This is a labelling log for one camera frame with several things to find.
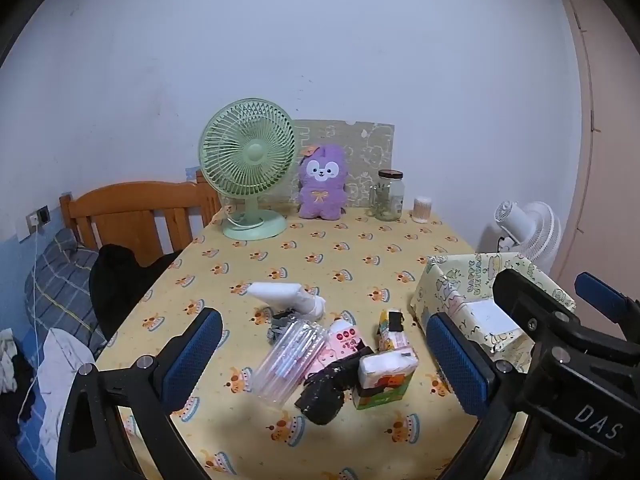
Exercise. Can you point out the black garment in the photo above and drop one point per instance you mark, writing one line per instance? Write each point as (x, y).
(120, 280)

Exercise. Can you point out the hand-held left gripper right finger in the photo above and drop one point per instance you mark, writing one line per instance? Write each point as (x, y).
(460, 370)

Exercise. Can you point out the grey knitted cloth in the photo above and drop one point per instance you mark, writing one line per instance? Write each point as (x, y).
(280, 327)

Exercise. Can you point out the blue plaid pillow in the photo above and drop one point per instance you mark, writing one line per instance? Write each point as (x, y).
(60, 290)

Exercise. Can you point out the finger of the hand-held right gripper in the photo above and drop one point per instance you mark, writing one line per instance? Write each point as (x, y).
(600, 295)
(530, 305)

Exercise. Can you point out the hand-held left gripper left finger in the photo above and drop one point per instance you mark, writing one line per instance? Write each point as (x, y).
(192, 355)

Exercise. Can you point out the dark clothes pile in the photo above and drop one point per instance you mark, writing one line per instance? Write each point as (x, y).
(12, 360)

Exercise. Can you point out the pink packet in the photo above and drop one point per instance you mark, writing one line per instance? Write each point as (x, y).
(345, 337)

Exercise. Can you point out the wall socket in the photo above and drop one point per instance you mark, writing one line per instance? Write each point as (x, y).
(39, 215)

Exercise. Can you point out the green orange tissue pack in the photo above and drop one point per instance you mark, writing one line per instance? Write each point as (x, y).
(385, 375)

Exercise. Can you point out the printed storage box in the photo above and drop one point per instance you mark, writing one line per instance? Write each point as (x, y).
(450, 285)

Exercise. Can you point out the clear plastic pen case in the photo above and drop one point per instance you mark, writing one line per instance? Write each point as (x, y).
(290, 360)

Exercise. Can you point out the blue checked bedsheet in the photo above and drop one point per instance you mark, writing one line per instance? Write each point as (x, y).
(30, 452)

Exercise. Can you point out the green table fan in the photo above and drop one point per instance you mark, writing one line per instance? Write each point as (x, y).
(255, 152)

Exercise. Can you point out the white cloth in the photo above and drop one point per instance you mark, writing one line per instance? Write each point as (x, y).
(60, 375)

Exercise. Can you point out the peach door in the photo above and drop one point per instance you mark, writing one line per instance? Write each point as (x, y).
(610, 160)

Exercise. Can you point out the black bag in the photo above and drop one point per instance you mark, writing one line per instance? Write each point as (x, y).
(320, 400)

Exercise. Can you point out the purple plush toy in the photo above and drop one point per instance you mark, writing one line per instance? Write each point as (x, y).
(322, 195)

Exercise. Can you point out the yellow printed tablecloth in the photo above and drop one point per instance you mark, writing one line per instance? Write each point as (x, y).
(350, 260)

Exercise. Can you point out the cotton swab container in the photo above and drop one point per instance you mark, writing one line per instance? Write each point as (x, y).
(421, 210)

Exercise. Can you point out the glass jar with dark lid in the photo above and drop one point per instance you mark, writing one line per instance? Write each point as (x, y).
(390, 197)

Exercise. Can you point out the printed cardboard sheet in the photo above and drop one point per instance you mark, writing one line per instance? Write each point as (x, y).
(370, 145)

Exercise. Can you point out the white fan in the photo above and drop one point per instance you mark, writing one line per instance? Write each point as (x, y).
(535, 235)

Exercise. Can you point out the wooden chair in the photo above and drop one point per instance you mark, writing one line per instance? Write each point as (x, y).
(130, 200)

